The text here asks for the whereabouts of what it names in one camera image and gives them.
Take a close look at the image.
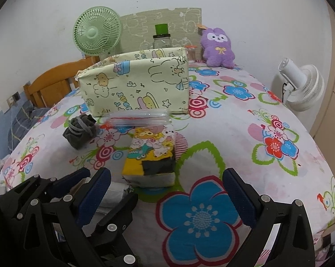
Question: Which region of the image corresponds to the wall socket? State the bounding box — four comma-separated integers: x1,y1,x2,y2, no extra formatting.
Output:
6,91,21,107

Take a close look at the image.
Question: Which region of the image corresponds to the white tissue packet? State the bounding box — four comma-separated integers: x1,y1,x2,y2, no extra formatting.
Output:
98,182,135,215

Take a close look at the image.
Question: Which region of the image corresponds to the plaid grey pillow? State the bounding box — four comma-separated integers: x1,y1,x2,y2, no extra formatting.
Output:
7,100,50,151

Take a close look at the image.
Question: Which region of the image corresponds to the clear plastic zip bag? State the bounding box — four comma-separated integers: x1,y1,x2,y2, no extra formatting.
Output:
104,109,172,130

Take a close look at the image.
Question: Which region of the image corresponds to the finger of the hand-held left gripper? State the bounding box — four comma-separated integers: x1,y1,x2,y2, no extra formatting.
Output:
0,168,91,217
91,191,139,267

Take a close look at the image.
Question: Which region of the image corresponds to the grey drawstring pouch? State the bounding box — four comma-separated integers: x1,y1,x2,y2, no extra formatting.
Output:
62,114,97,151

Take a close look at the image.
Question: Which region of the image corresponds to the floral tablecloth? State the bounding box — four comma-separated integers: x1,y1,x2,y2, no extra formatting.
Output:
0,58,335,267

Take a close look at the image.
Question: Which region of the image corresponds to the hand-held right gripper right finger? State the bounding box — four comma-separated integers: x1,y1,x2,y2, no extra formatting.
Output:
222,168,315,267

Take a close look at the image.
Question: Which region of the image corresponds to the white clip fan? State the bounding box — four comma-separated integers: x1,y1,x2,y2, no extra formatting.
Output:
277,57,325,112

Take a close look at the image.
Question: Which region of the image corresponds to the cartoon print storage box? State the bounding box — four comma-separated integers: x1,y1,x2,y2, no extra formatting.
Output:
76,47,191,118

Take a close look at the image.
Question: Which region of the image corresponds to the black fan cable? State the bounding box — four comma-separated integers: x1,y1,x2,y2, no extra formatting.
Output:
281,80,290,101

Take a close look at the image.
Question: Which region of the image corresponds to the purple plush rabbit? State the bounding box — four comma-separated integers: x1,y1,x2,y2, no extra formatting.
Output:
196,24,236,69

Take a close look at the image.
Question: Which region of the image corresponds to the glass jar with green lid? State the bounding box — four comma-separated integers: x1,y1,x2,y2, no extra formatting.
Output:
152,23,172,49

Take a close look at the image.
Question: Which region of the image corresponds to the printed cardboard panel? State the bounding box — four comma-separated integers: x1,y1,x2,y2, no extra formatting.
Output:
120,6,203,57

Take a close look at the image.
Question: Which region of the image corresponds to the wooden bed headboard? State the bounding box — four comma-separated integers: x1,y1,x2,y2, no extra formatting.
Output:
23,57,101,109

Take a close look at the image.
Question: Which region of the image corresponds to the green desk fan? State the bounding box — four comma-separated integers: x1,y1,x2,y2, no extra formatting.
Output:
73,8,122,63

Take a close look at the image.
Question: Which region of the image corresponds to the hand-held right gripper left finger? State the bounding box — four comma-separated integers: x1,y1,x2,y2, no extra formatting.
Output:
19,168,112,267

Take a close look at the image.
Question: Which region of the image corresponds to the small toothpick jar orange lid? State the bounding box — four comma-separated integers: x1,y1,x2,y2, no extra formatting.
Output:
184,45,197,63

